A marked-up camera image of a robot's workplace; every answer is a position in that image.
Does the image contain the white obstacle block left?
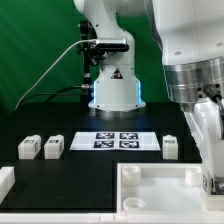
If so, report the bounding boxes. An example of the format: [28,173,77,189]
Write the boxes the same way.
[0,167,15,204]

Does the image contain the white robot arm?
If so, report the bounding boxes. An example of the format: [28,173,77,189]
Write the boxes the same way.
[74,0,224,195]

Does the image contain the white cable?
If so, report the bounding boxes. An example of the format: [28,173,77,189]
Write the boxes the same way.
[14,39,98,111]

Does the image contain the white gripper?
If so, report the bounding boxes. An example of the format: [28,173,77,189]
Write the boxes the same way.
[184,98,224,195]

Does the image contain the white square tabletop part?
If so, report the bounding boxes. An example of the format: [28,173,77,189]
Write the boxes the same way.
[117,163,208,213]

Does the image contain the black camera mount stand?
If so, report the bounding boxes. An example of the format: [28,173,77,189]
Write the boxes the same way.
[77,20,102,102]

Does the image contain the white marker sheet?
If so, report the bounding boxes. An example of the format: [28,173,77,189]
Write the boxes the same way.
[70,132,160,151]

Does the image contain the white front rail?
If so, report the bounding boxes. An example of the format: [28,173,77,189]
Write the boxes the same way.
[0,213,224,224]

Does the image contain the grey camera on stand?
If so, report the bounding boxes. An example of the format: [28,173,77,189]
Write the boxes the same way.
[96,38,129,52]

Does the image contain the black cable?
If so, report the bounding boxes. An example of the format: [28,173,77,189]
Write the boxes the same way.
[19,84,94,108]

